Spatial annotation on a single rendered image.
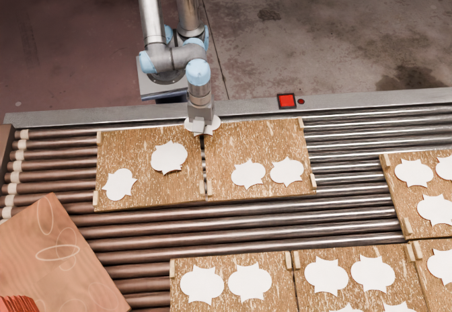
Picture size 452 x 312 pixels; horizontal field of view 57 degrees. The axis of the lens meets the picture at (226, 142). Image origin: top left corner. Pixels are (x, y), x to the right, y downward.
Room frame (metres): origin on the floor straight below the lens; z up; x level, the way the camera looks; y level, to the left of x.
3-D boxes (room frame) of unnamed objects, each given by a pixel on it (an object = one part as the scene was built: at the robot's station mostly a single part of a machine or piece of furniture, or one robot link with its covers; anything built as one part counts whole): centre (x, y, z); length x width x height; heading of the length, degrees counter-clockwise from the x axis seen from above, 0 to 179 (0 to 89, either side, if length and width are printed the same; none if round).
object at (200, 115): (0.87, 0.09, 1.17); 0.12 x 0.09 x 0.16; 171
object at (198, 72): (0.89, 0.09, 1.33); 0.09 x 0.08 x 0.11; 9
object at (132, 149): (0.79, 0.30, 0.93); 0.41 x 0.35 x 0.02; 97
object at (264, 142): (0.82, -0.12, 0.93); 0.41 x 0.35 x 0.02; 95
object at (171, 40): (1.32, 0.28, 1.06); 0.13 x 0.12 x 0.14; 99
